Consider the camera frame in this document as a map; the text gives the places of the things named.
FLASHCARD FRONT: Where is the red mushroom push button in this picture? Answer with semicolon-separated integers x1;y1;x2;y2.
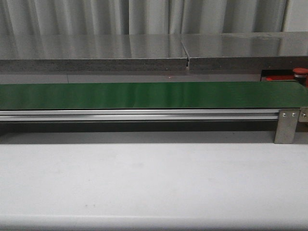
293;67;308;87

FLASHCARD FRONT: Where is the grey stone countertop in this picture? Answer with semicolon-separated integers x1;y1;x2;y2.
0;32;308;84

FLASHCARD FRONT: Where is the steel conveyor support leg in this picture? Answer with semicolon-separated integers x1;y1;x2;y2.
274;109;300;144

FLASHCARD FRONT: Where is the green conveyor belt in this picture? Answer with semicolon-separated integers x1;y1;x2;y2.
0;81;308;110

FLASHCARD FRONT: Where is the red plastic tray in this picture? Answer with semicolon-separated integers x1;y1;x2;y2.
265;75;308;88

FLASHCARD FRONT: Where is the white pleated curtain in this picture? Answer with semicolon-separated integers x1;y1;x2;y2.
0;0;308;35

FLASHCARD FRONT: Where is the aluminium conveyor frame rail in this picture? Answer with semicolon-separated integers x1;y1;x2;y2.
0;107;308;124

